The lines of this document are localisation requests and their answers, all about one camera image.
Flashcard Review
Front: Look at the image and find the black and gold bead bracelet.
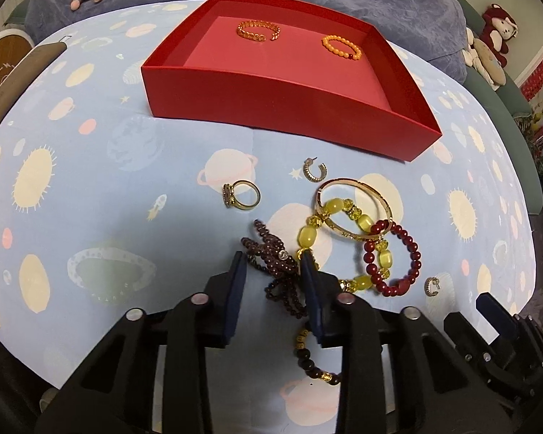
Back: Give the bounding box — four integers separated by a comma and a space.
293, 326, 341, 386

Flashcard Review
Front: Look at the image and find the dark red bead bracelet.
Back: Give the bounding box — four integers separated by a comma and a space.
363, 218, 424, 298

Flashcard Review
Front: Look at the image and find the gold bangle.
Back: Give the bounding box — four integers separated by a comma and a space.
315, 178, 395, 242

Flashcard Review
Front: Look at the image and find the yellow-green chunky bead bracelet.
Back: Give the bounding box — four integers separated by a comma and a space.
296, 197, 393, 294

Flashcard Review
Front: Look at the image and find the dark purple bead strand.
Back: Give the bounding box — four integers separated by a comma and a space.
241, 220, 308, 319

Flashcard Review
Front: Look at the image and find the gold ring with stones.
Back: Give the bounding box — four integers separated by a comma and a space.
222, 179, 262, 211

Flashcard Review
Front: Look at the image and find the orange bead bracelet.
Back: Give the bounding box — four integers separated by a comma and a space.
321, 34, 362, 62

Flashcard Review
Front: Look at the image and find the gold chain cuff bracelet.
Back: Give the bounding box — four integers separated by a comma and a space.
235, 18, 282, 43

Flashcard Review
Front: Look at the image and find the small gold hoop earring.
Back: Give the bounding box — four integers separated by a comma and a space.
425, 277, 440, 298

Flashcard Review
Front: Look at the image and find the blue planet print sheet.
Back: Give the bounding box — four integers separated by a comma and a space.
0, 1, 535, 385

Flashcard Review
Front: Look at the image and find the beige cookie plush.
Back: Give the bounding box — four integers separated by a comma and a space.
471, 38, 507, 91

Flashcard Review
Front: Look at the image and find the white plush toy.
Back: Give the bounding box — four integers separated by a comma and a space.
462, 27, 479, 68

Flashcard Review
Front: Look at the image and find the red monkey plush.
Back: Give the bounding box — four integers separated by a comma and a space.
480, 4, 518, 68

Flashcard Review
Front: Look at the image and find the red shallow cardboard box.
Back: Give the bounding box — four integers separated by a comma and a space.
141, 0, 441, 162

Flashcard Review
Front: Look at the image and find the round wooden white device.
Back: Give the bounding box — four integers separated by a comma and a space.
0, 29, 34, 85

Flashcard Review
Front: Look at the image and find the green bed frame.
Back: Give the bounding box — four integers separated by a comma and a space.
440, 0, 543, 216

